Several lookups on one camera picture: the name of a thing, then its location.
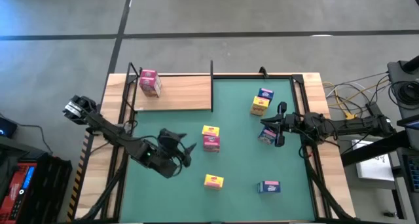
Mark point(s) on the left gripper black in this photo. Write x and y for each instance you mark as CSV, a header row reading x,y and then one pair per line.
x,y
173,148

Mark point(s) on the black keyboard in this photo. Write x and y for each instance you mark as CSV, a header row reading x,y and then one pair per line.
x,y
413,171

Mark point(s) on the wooden shelf board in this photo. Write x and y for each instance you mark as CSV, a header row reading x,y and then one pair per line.
x,y
183,93

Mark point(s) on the black device with blue light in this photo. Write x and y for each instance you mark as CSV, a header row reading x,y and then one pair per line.
x,y
6,127

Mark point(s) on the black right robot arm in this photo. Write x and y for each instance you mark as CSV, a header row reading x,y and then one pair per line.
x,y
347,127

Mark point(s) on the Frosted Flakes cereal box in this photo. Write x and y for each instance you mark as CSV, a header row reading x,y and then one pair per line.
x,y
266,137
265,93
268,186

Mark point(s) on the green table mat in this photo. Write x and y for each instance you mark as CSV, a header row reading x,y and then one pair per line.
x,y
239,171

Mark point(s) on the black clamp mount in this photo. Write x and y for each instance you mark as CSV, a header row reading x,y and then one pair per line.
x,y
262,71

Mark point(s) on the Corn Pops cereal box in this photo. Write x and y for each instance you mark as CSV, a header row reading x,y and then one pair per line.
x,y
260,105
213,181
210,131

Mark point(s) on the yellow black hazard tape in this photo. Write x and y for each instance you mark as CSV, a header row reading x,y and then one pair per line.
x,y
78,184

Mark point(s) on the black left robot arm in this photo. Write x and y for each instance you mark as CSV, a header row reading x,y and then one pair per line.
x,y
111,132

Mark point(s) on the grey cart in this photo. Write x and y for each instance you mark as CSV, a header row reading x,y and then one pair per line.
x,y
396,70

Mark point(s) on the black diagonal bar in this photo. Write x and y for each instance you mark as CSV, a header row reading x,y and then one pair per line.
x,y
370,150

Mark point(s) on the red control unit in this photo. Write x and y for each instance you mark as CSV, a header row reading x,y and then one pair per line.
x,y
13,191

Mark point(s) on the tablet with blue screen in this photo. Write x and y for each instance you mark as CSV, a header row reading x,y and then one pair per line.
x,y
412,124

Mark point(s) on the white paper sheet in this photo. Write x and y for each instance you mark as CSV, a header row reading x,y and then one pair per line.
x,y
373,170

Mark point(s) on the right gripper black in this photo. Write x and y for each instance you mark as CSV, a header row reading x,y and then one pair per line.
x,y
288,124

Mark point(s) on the black ribbed case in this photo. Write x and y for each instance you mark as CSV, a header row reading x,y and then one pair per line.
x,y
52,191

